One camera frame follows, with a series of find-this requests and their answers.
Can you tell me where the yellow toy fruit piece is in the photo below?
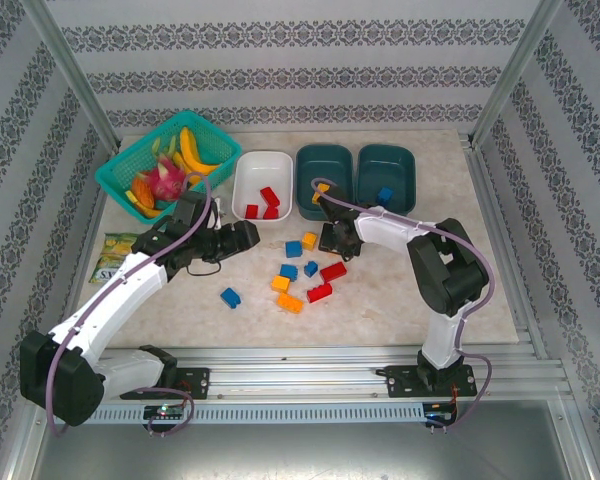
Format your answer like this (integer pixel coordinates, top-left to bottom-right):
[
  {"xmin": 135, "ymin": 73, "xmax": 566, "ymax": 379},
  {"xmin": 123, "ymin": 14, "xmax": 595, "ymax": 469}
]
[{"xmin": 125, "ymin": 189, "xmax": 164, "ymax": 219}]

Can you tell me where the white plastic bin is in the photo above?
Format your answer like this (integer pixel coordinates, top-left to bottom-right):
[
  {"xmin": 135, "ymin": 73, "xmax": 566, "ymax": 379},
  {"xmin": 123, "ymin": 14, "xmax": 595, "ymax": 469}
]
[{"xmin": 231, "ymin": 150, "xmax": 295, "ymax": 225}]

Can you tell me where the pink toy dragon fruit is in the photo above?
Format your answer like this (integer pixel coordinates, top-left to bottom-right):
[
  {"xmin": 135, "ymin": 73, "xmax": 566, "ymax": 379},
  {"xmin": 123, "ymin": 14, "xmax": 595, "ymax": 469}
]
[{"xmin": 147, "ymin": 154, "xmax": 187, "ymax": 201}]

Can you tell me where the dark teal plastic bin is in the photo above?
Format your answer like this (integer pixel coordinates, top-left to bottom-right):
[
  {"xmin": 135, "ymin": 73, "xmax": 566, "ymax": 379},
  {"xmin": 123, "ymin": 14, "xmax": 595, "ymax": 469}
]
[
  {"xmin": 294, "ymin": 143, "xmax": 354, "ymax": 221},
  {"xmin": 355, "ymin": 143, "xmax": 417, "ymax": 217}
]

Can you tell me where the orange toy fruit slice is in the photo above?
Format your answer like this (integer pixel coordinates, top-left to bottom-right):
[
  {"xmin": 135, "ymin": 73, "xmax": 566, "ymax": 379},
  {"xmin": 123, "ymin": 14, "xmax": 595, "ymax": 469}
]
[{"xmin": 131, "ymin": 172, "xmax": 157, "ymax": 210}]

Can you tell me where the green yellow snack bag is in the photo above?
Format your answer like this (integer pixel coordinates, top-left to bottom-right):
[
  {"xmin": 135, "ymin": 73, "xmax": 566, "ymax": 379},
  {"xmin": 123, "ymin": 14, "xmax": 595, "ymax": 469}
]
[{"xmin": 88, "ymin": 231, "xmax": 141, "ymax": 285}]

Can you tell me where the yellow toy banana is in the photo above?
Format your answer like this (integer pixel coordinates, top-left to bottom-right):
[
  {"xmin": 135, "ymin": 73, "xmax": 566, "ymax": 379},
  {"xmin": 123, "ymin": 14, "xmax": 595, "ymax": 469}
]
[
  {"xmin": 178, "ymin": 127, "xmax": 224, "ymax": 176},
  {"xmin": 172, "ymin": 151, "xmax": 206, "ymax": 187}
]

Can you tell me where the teal plastic mesh basket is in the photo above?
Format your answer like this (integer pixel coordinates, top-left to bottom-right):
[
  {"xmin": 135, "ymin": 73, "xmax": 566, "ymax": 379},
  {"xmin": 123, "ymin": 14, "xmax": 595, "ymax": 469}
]
[{"xmin": 94, "ymin": 110, "xmax": 244, "ymax": 225}]

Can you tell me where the small circuit board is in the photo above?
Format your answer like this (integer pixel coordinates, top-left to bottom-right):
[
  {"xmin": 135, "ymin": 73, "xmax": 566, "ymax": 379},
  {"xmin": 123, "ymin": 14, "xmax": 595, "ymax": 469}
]
[
  {"xmin": 144, "ymin": 404, "xmax": 186, "ymax": 420},
  {"xmin": 424, "ymin": 403, "xmax": 459, "ymax": 420}
]

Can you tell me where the thin black cable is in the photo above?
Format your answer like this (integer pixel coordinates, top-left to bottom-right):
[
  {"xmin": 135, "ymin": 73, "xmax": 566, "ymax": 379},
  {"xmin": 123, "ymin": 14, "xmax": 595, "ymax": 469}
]
[{"xmin": 186, "ymin": 258, "xmax": 225, "ymax": 278}]

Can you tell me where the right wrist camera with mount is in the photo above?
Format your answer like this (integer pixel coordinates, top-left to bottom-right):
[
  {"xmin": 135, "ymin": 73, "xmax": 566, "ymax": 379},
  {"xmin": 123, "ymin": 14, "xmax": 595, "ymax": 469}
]
[{"xmin": 323, "ymin": 187, "xmax": 359, "ymax": 221}]

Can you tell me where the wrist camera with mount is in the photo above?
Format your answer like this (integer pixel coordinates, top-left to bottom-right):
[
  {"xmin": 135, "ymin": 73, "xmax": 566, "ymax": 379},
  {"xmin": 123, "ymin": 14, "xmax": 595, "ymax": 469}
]
[
  {"xmin": 323, "ymin": 187, "xmax": 359, "ymax": 221},
  {"xmin": 171, "ymin": 191, "xmax": 227, "ymax": 235}
]

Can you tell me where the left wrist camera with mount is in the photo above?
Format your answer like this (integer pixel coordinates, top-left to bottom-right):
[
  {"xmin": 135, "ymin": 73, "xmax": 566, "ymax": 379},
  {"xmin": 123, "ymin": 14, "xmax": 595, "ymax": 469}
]
[{"xmin": 171, "ymin": 191, "xmax": 227, "ymax": 235}]

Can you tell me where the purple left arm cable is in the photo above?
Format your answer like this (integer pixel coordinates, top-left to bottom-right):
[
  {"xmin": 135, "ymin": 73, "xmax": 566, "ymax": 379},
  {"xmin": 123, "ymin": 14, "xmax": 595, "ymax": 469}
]
[{"xmin": 44, "ymin": 172, "xmax": 215, "ymax": 439}]

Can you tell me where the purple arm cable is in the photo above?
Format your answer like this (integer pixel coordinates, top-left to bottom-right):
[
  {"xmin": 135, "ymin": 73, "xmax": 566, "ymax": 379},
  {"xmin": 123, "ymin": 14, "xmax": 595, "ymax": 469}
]
[
  {"xmin": 311, "ymin": 177, "xmax": 495, "ymax": 434},
  {"xmin": 44, "ymin": 172, "xmax": 215, "ymax": 439}
]

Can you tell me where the aluminium side rail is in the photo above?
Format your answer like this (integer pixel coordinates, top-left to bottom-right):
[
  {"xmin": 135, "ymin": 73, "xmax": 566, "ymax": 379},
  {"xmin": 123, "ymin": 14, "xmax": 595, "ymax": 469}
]
[
  {"xmin": 459, "ymin": 132, "xmax": 551, "ymax": 361},
  {"xmin": 47, "ymin": 189, "xmax": 109, "ymax": 364}
]

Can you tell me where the aluminium mounting rail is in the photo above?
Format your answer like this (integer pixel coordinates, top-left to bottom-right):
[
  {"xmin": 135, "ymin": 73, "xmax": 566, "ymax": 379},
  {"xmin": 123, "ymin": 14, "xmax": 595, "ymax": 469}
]
[{"xmin": 27, "ymin": 344, "xmax": 576, "ymax": 401}]

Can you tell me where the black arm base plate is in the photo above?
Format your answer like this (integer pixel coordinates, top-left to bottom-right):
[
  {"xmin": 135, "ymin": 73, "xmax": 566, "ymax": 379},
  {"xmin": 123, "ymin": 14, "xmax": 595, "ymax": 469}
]
[
  {"xmin": 119, "ymin": 367, "xmax": 212, "ymax": 401},
  {"xmin": 385, "ymin": 363, "xmax": 479, "ymax": 399}
]

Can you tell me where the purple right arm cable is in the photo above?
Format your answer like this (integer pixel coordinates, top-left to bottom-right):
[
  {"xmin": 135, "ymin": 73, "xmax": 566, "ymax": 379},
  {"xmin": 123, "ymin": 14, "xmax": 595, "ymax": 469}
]
[{"xmin": 311, "ymin": 177, "xmax": 495, "ymax": 434}]

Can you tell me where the slotted grey cable duct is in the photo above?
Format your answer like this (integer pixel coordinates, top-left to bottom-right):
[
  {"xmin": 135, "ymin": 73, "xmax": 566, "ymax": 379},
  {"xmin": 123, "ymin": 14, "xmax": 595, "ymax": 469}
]
[{"xmin": 47, "ymin": 402, "xmax": 426, "ymax": 425}]

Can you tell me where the aluminium frame post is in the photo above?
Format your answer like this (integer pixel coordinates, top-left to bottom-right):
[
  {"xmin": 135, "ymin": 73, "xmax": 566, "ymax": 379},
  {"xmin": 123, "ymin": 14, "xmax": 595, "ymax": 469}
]
[
  {"xmin": 20, "ymin": 0, "xmax": 124, "ymax": 154},
  {"xmin": 467, "ymin": 0, "xmax": 565, "ymax": 149}
]

